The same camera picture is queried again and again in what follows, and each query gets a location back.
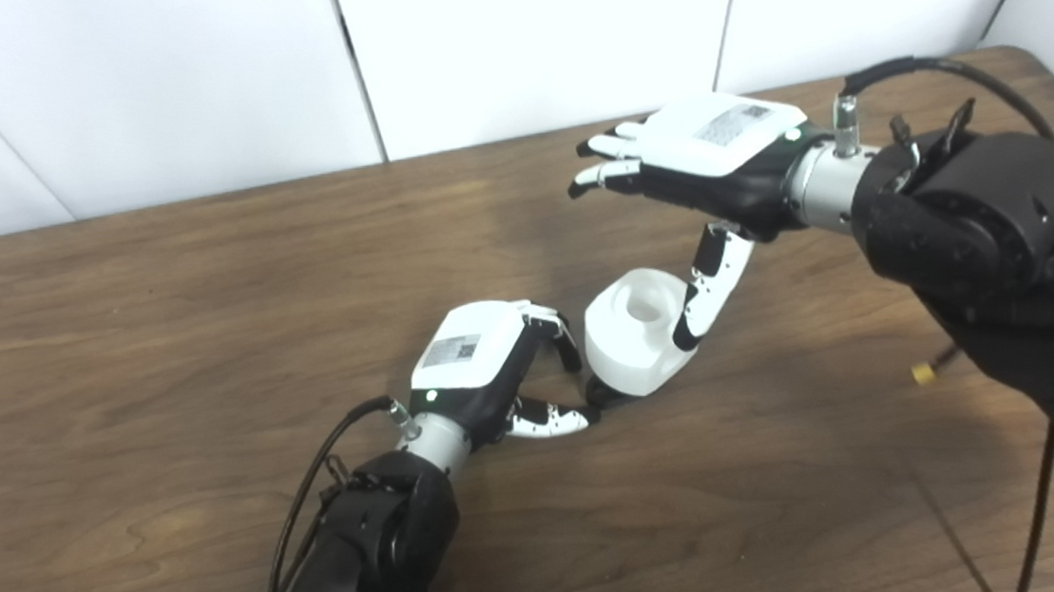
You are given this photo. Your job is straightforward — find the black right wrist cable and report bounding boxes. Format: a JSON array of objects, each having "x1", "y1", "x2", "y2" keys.
[{"x1": 827, "y1": 44, "x2": 1054, "y2": 162}]

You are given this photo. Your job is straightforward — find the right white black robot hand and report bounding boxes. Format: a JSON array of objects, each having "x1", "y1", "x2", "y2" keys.
[{"x1": 560, "y1": 84, "x2": 849, "y2": 362}]

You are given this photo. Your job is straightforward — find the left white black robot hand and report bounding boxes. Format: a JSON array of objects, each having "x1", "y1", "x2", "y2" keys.
[{"x1": 400, "y1": 292, "x2": 604, "y2": 454}]

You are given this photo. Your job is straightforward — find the black flanged holder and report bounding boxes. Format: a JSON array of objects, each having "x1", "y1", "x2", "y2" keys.
[{"x1": 584, "y1": 372, "x2": 638, "y2": 411}]

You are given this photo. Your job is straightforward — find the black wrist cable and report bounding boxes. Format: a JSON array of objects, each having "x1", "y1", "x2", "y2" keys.
[
  {"x1": 827, "y1": 44, "x2": 1054, "y2": 162},
  {"x1": 246, "y1": 392, "x2": 434, "y2": 592}
]

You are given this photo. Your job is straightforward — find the round white plastic piece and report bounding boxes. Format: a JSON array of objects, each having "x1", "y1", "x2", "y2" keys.
[{"x1": 579, "y1": 263, "x2": 704, "y2": 402}]

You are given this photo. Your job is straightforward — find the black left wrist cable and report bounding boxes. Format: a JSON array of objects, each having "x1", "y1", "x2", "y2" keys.
[{"x1": 246, "y1": 392, "x2": 434, "y2": 592}]

